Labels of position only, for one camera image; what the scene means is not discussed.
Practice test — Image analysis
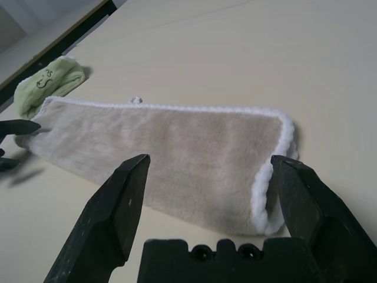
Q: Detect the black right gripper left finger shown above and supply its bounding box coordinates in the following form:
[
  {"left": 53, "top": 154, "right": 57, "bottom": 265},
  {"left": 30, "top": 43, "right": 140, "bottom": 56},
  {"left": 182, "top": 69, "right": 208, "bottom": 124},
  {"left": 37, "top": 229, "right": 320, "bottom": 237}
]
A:
[{"left": 42, "top": 153, "right": 151, "bottom": 283}]

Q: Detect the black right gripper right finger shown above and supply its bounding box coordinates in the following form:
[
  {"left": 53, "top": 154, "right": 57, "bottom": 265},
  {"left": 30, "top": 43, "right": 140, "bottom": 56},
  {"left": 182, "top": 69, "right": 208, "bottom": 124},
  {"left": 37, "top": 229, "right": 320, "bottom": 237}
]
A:
[{"left": 270, "top": 154, "right": 377, "bottom": 283}]

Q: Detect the folded green towel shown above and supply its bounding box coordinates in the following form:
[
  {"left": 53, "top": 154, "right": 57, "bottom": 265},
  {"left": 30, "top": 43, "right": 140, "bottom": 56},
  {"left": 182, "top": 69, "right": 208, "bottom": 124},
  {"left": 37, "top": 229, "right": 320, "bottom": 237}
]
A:
[{"left": 14, "top": 55, "right": 87, "bottom": 119}]

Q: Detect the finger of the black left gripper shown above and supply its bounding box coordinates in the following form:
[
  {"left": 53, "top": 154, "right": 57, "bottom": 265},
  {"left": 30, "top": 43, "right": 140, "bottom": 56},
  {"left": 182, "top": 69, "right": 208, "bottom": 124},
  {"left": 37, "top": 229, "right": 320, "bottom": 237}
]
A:
[
  {"left": 0, "top": 119, "right": 41, "bottom": 137},
  {"left": 0, "top": 149, "right": 21, "bottom": 173}
]

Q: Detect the beige towel with white trim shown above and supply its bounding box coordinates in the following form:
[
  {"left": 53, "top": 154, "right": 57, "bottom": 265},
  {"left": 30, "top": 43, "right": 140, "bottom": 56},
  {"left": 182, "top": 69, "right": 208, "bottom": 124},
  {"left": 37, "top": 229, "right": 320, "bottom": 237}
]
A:
[{"left": 14, "top": 94, "right": 301, "bottom": 236}]

